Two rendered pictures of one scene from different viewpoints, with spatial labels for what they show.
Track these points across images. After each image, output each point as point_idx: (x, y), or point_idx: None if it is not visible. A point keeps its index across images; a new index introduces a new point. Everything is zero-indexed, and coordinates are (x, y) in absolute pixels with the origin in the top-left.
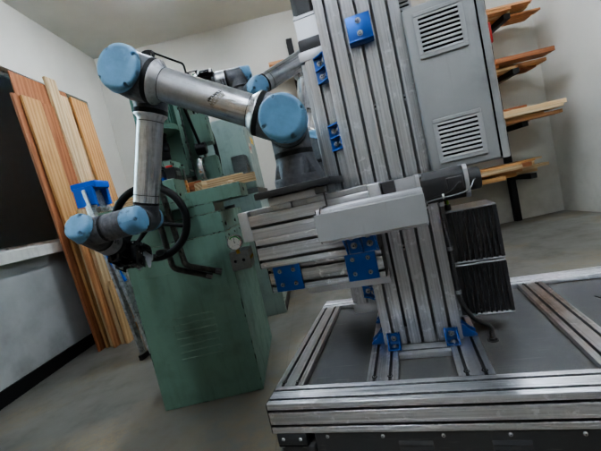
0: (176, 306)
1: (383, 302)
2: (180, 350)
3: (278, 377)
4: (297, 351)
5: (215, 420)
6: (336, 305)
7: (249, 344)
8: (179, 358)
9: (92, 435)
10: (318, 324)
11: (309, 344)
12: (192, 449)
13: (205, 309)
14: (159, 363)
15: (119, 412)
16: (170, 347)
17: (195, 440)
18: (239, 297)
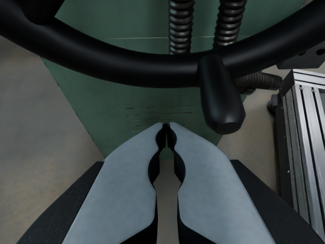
0: (136, 94)
1: None
2: (131, 133)
3: (220, 141)
4: (312, 197)
5: (170, 196)
6: (313, 85)
7: (220, 135)
8: (128, 139)
9: (31, 180)
10: (310, 129)
11: (324, 185)
12: (160, 242)
13: (183, 102)
14: (101, 140)
15: (51, 148)
16: (117, 130)
17: (158, 227)
18: (244, 96)
